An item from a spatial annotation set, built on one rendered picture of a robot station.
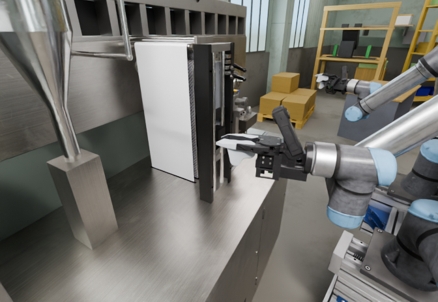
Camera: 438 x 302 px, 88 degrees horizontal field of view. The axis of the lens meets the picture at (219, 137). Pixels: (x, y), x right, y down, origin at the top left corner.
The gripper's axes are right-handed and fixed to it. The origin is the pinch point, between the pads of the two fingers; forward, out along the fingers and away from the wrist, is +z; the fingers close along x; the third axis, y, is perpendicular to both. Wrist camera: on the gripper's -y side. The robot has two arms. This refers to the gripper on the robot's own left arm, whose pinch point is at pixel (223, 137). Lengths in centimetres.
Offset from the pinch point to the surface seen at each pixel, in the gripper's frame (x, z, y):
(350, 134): 317, -116, 73
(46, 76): -14.1, 34.8, -13.2
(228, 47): 23.0, 5.7, -22.4
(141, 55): 26, 40, -20
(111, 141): 23, 54, 15
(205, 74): 11.7, 9.1, -14.4
